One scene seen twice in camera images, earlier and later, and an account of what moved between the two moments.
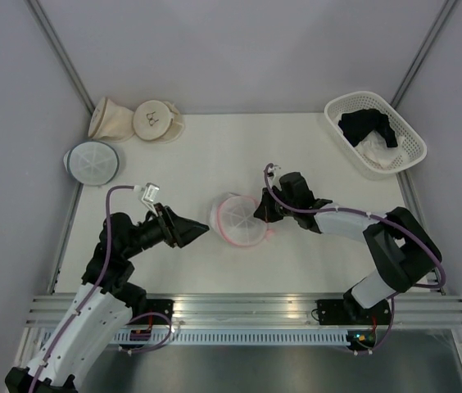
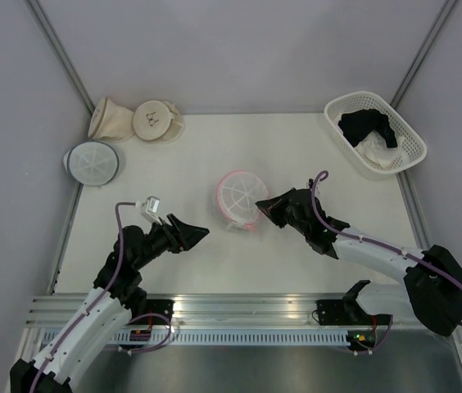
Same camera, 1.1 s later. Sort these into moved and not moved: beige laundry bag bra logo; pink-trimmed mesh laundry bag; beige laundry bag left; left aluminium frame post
Moved: pink-trimmed mesh laundry bag
Not moved: left aluminium frame post; beige laundry bag bra logo; beige laundry bag left
